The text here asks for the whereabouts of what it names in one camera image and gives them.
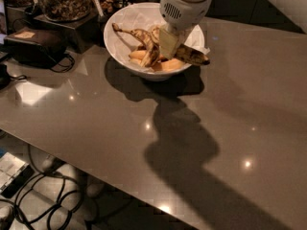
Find black box device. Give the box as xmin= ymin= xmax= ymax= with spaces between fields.
xmin=4 ymin=27 xmax=66 ymax=69

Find black cable on table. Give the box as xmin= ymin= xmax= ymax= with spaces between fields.
xmin=49 ymin=52 xmax=77 ymax=74

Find white power strip box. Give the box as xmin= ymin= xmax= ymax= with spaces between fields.
xmin=0 ymin=152 xmax=29 ymax=197

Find glass jar of nuts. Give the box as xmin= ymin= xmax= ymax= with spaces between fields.
xmin=37 ymin=0 xmax=91 ymax=22

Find yellow banana bottom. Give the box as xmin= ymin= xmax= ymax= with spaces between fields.
xmin=153 ymin=58 xmax=184 ymax=72

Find white paper bowl liner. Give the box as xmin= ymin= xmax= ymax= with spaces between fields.
xmin=109 ymin=2 xmax=211 ymax=69

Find black object left edge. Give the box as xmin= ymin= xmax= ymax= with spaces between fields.
xmin=0 ymin=62 xmax=28 ymax=91

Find yellow banana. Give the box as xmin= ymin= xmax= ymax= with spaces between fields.
xmin=153 ymin=58 xmax=184 ymax=72
xmin=129 ymin=50 xmax=147 ymax=59

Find brown spotted banana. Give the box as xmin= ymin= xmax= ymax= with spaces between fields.
xmin=112 ymin=23 xmax=160 ymax=67
xmin=150 ymin=25 xmax=211 ymax=67

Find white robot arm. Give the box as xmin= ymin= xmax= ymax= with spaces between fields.
xmin=160 ymin=0 xmax=307 ymax=35

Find dark metal jar stand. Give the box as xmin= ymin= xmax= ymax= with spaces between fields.
xmin=35 ymin=10 xmax=102 ymax=54

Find white ceramic bowl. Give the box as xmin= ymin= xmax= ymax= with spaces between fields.
xmin=103 ymin=2 xmax=206 ymax=82

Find black cables on floor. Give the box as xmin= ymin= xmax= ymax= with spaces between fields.
xmin=0 ymin=144 xmax=86 ymax=230

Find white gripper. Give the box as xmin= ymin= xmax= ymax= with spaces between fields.
xmin=159 ymin=0 xmax=212 ymax=59

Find yellow banana middle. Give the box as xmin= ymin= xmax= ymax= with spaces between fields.
xmin=129 ymin=50 xmax=147 ymax=59

